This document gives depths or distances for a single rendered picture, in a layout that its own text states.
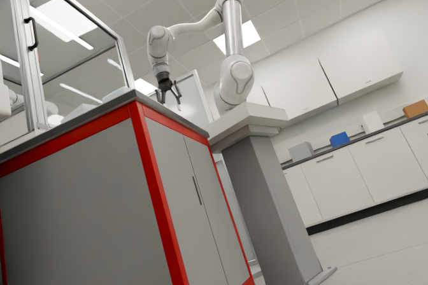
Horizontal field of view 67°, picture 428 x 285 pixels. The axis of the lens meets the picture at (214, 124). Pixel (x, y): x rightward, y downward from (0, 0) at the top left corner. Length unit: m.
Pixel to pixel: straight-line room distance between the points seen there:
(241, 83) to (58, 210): 0.95
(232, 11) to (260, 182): 0.93
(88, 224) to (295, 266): 0.95
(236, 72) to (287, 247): 0.83
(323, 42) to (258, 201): 4.21
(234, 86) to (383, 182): 3.05
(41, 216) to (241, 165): 0.95
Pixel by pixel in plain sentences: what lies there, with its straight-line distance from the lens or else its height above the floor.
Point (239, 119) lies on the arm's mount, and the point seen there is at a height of 0.77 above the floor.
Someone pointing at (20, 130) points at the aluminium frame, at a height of 0.97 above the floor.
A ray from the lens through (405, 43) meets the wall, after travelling 5.55.
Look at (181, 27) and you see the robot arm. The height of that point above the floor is 1.38.
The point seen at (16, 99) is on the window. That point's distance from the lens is 1.69.
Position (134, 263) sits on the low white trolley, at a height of 0.31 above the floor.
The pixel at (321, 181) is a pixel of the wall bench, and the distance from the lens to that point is 4.32.
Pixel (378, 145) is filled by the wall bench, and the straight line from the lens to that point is 4.37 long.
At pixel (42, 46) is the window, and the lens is 1.89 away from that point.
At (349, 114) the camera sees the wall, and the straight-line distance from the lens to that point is 5.16.
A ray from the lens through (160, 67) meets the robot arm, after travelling 1.81.
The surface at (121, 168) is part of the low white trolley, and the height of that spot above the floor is 0.56.
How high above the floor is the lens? 0.30
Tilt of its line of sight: 19 degrees up
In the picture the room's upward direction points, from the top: 19 degrees counter-clockwise
